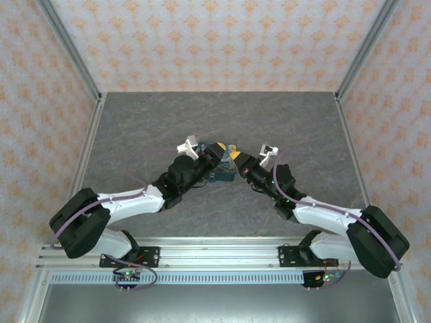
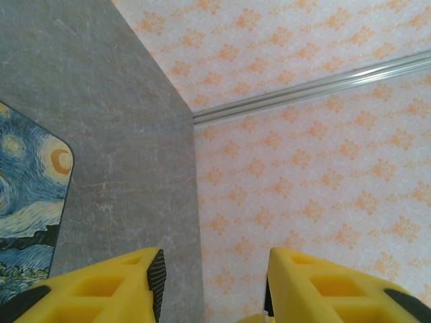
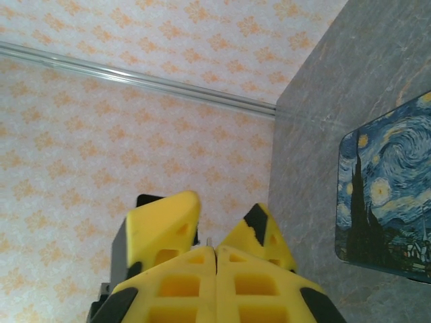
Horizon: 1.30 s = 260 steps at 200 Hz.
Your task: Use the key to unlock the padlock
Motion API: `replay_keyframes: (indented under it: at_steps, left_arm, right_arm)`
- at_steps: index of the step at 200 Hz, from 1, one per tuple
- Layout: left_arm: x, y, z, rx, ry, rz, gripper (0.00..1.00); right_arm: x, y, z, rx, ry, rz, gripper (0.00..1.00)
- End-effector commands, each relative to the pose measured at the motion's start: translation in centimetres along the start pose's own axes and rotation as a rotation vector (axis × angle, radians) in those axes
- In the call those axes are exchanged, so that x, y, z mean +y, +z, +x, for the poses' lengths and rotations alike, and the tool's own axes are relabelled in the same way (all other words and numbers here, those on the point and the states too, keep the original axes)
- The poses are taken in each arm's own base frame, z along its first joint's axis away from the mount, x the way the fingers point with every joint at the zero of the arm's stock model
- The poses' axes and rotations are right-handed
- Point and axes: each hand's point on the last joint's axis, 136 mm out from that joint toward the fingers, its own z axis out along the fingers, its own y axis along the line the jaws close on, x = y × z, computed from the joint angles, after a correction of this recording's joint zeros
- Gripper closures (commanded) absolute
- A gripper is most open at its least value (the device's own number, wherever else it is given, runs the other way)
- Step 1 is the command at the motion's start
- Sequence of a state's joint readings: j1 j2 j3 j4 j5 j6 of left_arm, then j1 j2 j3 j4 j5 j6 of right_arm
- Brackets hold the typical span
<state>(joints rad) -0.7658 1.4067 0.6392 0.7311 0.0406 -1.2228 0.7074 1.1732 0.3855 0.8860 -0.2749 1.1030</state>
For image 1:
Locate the starry night painted box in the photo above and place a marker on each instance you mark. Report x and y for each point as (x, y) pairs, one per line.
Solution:
(227, 168)

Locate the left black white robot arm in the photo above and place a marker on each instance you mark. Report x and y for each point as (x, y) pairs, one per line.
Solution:
(134, 202)

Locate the grey metal panel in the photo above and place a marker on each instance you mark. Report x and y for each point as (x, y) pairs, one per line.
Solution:
(215, 304)

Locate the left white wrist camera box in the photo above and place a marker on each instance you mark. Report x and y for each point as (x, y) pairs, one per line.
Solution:
(188, 146)

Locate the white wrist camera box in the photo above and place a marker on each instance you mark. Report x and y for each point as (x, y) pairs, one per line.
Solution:
(267, 153)
(188, 146)

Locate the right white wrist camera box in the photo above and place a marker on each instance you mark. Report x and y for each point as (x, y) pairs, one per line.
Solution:
(267, 153)

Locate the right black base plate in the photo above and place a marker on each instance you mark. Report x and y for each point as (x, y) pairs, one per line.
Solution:
(289, 257)

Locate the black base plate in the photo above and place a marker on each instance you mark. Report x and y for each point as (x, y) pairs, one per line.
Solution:
(149, 257)
(289, 257)

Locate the aluminium table edge rail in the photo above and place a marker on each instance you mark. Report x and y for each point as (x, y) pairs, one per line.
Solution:
(91, 141)
(353, 151)

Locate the aluminium mounting rail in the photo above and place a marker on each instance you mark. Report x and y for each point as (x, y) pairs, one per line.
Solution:
(219, 255)

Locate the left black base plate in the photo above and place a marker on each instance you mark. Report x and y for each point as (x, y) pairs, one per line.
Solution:
(149, 257)

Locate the aluminium frame post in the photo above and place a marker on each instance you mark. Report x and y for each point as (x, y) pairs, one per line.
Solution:
(367, 47)
(67, 47)

